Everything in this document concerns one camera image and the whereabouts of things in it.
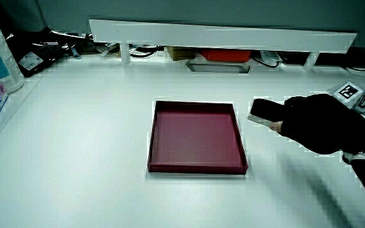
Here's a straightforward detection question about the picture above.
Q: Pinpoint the white cable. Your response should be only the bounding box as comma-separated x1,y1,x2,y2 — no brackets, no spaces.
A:
343,65,365,78

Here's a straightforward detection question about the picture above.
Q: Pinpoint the black pouch with white label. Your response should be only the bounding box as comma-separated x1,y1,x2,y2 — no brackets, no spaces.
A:
8,30,75,79

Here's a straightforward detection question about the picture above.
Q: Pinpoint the white desk shelf riser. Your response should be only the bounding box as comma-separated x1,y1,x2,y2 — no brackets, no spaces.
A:
89,18,358,72

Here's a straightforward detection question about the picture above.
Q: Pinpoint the black cable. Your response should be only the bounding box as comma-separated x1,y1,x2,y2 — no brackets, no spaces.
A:
252,55,280,69
129,46,165,60

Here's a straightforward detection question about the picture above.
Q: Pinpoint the red box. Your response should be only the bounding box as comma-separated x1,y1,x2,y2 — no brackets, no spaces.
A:
199,49,252,63

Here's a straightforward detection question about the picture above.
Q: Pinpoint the black eraser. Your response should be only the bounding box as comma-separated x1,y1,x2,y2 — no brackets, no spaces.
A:
247,98,286,129

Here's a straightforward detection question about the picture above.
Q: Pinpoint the person's right hand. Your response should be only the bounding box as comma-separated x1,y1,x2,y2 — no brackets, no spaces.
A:
268,80,365,156

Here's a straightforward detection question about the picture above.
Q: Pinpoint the brown cardboard box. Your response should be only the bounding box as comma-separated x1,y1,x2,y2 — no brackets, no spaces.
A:
165,46,197,61

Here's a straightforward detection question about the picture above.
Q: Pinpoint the maroon square tray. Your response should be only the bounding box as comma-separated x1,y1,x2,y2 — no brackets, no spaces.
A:
147,100,249,175

